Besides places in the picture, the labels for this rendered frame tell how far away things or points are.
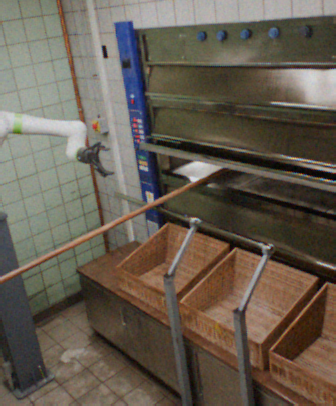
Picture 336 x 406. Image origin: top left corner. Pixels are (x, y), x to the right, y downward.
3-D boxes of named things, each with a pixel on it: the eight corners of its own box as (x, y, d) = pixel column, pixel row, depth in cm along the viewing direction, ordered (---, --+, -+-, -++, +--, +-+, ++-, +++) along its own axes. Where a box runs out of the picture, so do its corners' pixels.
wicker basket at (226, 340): (239, 286, 306) (235, 245, 297) (322, 323, 265) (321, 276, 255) (180, 326, 278) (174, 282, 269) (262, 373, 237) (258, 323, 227)
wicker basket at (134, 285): (173, 257, 352) (168, 221, 342) (235, 283, 310) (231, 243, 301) (117, 288, 323) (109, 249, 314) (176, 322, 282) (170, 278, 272)
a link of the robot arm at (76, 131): (21, 134, 294) (21, 135, 283) (23, 114, 292) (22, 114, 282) (85, 140, 303) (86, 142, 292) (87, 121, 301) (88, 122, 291)
